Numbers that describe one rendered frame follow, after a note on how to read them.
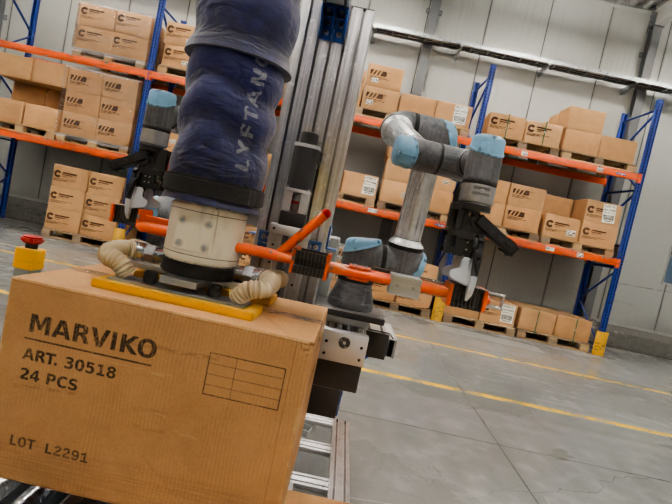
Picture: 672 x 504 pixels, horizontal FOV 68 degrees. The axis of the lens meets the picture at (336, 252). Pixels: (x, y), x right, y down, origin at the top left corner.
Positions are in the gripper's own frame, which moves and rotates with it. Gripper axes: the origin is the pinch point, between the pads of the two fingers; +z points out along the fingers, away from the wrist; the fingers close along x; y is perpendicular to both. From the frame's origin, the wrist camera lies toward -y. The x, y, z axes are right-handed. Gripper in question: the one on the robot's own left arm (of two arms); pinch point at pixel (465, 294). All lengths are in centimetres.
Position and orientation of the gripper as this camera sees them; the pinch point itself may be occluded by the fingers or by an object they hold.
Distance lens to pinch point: 115.7
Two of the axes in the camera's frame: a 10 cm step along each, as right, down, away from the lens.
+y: -9.8, -2.0, 0.4
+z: -2.0, 9.8, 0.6
